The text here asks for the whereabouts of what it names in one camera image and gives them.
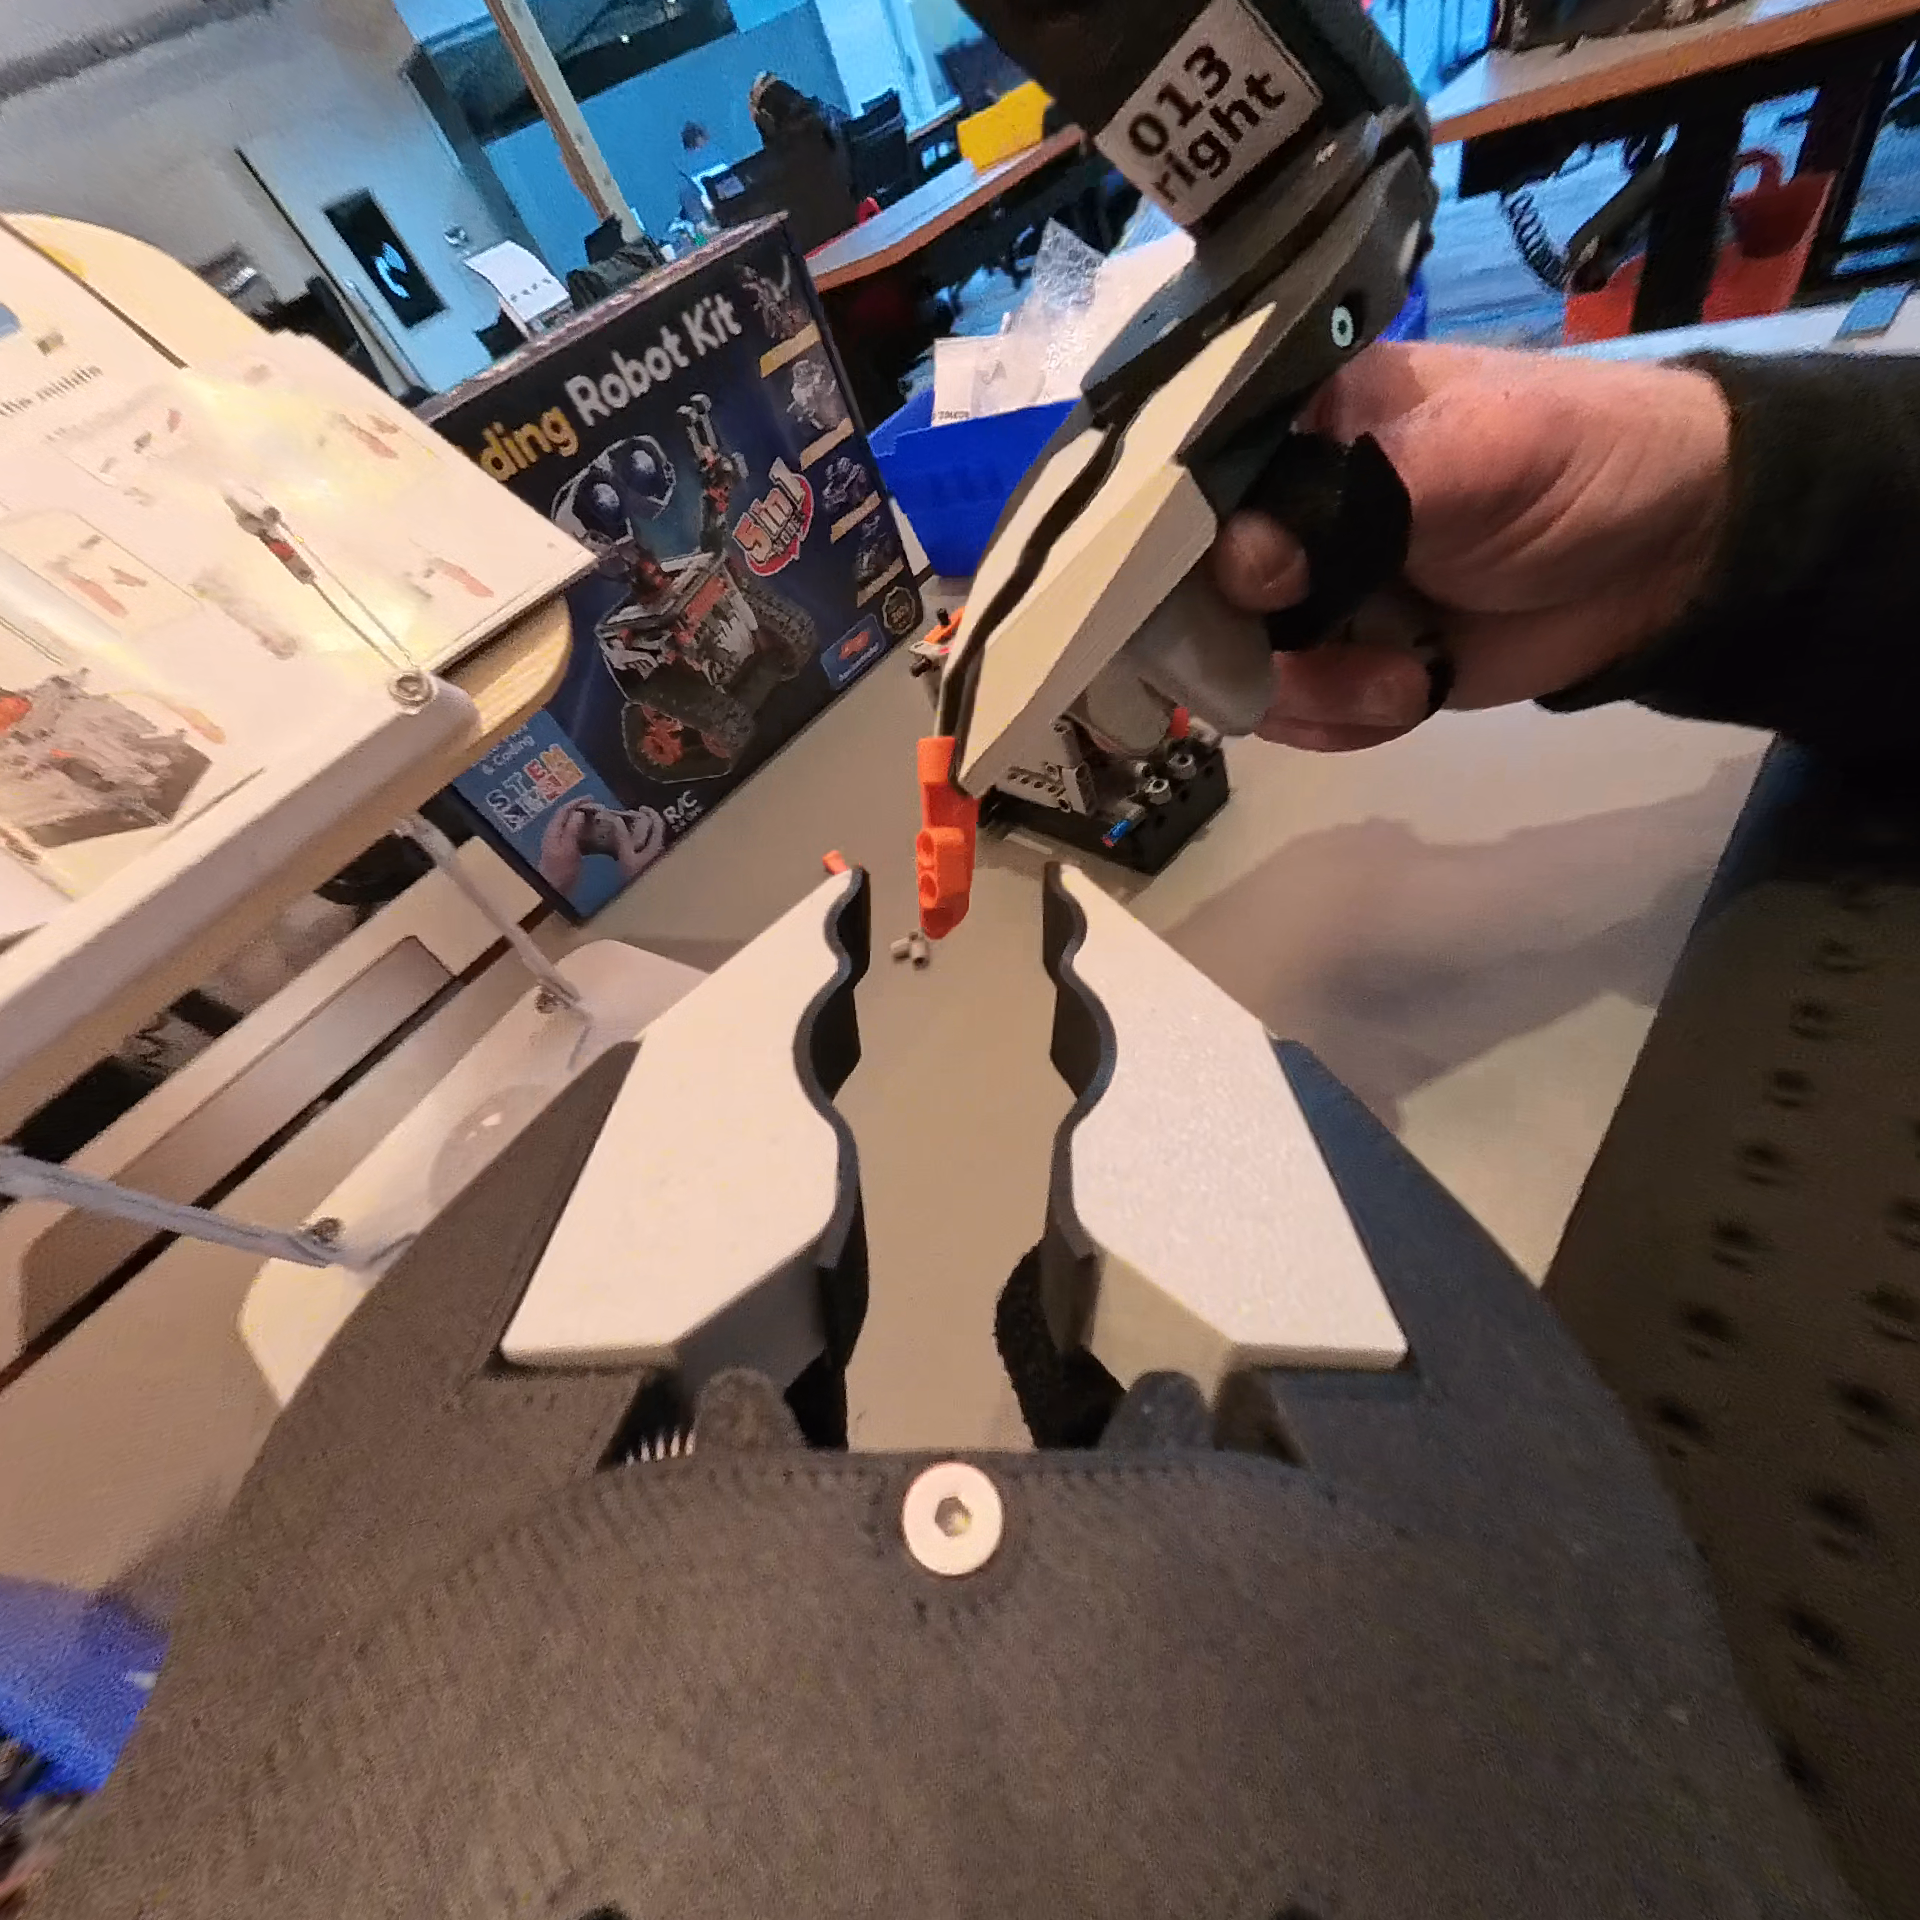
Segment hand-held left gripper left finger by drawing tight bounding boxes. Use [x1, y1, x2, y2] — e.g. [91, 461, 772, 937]
[498, 865, 875, 1448]

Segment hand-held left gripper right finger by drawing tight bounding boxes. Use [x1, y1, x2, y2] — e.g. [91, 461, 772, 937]
[998, 862, 1412, 1452]

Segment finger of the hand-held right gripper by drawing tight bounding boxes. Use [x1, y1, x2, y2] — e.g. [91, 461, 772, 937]
[935, 304, 1280, 713]
[954, 461, 1222, 799]

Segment orange toy building beam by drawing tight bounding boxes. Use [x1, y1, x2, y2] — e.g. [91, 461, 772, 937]
[915, 736, 985, 943]

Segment person's right hand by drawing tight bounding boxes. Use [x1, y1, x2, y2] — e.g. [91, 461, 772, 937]
[1207, 342, 1743, 753]

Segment partly built toy robot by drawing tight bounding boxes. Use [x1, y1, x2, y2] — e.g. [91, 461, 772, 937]
[908, 608, 1234, 879]

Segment blue bin with bags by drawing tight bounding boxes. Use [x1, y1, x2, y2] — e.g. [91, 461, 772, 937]
[871, 398, 1086, 577]

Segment clear plastic bags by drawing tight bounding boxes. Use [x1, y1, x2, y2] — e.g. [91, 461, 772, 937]
[931, 224, 1145, 435]

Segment brown office table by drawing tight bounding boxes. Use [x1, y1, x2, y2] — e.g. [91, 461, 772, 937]
[810, 127, 1088, 294]

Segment yellow bin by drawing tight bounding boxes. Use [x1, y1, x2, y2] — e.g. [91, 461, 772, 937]
[958, 81, 1057, 167]

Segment robot kit box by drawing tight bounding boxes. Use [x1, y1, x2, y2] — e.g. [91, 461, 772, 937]
[412, 214, 928, 923]

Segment table with black legs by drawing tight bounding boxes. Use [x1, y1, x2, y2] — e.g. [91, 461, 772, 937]
[1424, 0, 1920, 335]

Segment red container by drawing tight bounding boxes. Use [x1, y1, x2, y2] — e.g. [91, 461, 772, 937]
[1560, 151, 1844, 350]

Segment black perforated foam pad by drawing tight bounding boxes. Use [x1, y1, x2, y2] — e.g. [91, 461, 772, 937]
[1545, 736, 1920, 1920]

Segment instruction book on stand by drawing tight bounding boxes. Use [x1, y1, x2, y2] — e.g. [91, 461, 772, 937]
[0, 211, 712, 1404]

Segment blue labelled storage bin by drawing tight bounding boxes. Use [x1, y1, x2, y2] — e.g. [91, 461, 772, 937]
[0, 1575, 175, 1800]

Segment instruction booklet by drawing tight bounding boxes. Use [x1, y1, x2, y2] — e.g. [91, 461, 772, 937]
[0, 217, 599, 903]

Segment black coiled cable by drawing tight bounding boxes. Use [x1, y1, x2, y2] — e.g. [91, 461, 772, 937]
[1499, 157, 1618, 288]

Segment black wall sign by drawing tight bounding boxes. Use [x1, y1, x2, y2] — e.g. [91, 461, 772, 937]
[322, 188, 449, 329]

